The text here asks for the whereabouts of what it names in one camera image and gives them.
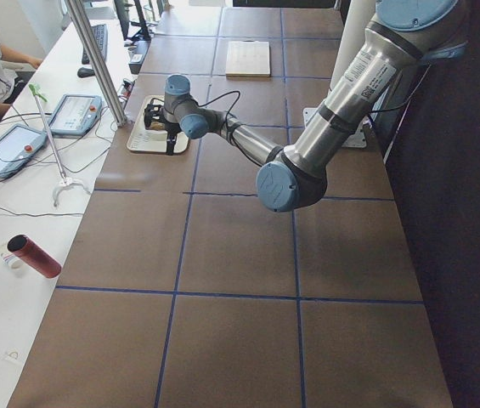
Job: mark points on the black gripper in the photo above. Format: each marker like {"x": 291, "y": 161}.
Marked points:
{"x": 172, "y": 128}

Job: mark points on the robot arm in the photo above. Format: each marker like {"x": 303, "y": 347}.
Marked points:
{"x": 398, "y": 35}

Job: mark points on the cream bear serving tray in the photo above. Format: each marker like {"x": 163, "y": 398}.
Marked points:
{"x": 155, "y": 138}

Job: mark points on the far teach pendant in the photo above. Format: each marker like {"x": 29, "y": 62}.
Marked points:
{"x": 75, "y": 115}

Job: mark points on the teach pendant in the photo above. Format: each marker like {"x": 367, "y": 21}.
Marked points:
{"x": 75, "y": 115}
{"x": 17, "y": 147}

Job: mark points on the wooden cutting board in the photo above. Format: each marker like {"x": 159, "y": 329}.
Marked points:
{"x": 248, "y": 59}

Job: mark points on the black computer mouse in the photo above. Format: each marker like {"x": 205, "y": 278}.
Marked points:
{"x": 85, "y": 72}

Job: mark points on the black keyboard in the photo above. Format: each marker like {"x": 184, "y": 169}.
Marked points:
{"x": 100, "y": 34}

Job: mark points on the white reacher grabber tool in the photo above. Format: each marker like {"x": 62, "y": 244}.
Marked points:
{"x": 66, "y": 182}

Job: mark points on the near teach pendant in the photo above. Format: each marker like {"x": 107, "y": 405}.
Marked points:
{"x": 17, "y": 147}

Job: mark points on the red cylinder bottle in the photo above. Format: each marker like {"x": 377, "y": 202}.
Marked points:
{"x": 30, "y": 253}

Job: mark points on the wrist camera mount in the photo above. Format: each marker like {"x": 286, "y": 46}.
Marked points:
{"x": 152, "y": 112}

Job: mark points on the aluminium frame post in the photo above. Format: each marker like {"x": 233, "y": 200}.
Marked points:
{"x": 81, "y": 23}

